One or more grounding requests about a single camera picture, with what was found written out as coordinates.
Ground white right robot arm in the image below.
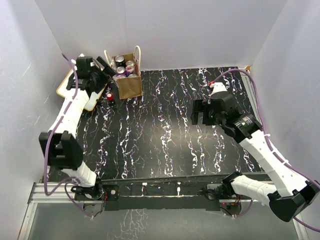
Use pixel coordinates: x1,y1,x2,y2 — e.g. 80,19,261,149
191,81,320,222

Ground aluminium frame profile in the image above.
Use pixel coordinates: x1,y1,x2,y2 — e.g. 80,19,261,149
18,183,89,240

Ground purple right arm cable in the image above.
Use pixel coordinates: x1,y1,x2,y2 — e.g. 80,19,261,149
207,67,320,233

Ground purple fanta can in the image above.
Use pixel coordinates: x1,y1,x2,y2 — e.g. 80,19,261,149
115,66,127,77

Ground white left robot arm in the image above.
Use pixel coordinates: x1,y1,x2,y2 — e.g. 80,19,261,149
38,54,116,200

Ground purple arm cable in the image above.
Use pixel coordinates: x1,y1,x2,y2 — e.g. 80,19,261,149
207,67,320,233
42,52,101,221

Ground small white whiteboard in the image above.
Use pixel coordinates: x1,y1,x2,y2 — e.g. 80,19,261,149
56,68,106,111

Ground red-tab soda can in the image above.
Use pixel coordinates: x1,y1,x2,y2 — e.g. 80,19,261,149
128,73,138,78

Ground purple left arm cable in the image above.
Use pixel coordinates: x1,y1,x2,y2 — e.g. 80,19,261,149
42,52,101,221

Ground red coke can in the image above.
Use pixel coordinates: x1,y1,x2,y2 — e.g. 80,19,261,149
125,60,136,75

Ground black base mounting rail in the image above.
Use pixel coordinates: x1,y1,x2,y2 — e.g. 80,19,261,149
72,172,253,213

